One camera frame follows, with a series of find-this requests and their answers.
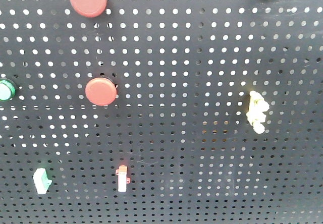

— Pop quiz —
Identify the white green rocker switch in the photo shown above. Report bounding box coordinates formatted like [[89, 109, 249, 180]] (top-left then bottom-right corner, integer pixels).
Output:
[[32, 168, 52, 194]]

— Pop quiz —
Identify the black perforated pegboard panel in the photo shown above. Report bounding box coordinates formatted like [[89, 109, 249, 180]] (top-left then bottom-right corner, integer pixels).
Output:
[[1, 0, 322, 223]]

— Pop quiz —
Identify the green push button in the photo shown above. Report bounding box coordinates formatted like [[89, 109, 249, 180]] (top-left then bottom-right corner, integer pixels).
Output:
[[0, 78, 16, 101]]

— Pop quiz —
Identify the yellow toggle clamp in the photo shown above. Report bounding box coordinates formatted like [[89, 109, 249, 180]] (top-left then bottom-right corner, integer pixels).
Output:
[[246, 90, 270, 134]]

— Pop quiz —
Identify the white red rocker switch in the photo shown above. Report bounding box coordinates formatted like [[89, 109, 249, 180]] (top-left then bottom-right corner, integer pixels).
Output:
[[116, 165, 131, 192]]

